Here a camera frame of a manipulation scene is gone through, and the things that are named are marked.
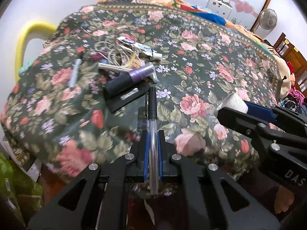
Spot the yellow foam tube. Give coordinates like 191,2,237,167
14,20,57,82

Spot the silver blue pen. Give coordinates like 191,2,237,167
68,51,84,88

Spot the wooden chair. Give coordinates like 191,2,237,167
274,33,306,97

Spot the silver disposable razor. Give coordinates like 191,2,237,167
98,63,159,83

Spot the green patterned bag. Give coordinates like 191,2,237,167
1,154,44,227

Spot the tangled white cable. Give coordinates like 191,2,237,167
90,40,145,68

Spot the white blue toothpaste tube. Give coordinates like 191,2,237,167
116,36,163,61

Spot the black flat card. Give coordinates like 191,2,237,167
103,81,150,113

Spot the white box with holes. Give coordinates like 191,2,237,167
206,0,233,19

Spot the clear ballpoint pen black cap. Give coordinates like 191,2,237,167
148,87,159,195

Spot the teal cloth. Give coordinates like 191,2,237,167
18,61,34,77

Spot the purple black cylindrical bottle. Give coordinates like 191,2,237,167
105,71,147,95

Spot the white electric fan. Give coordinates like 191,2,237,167
253,9,277,32

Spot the dark floral bedspread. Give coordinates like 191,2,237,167
2,0,287,181

